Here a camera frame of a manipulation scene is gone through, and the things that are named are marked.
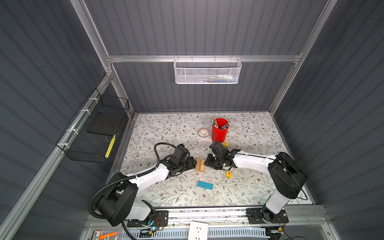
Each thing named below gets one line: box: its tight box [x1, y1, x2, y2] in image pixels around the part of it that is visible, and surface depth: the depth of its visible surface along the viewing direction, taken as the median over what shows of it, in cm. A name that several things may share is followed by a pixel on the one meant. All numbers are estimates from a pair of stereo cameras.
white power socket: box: [188, 221, 209, 240], surface depth 69 cm
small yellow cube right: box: [226, 171, 233, 178], surface depth 88 cm
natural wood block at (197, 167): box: [195, 158, 200, 172], surface depth 91 cm
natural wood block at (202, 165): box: [199, 159, 206, 172], surface depth 91 cm
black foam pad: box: [87, 110, 124, 137], surface depth 77 cm
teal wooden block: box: [197, 180, 214, 191], surface depth 86 cm
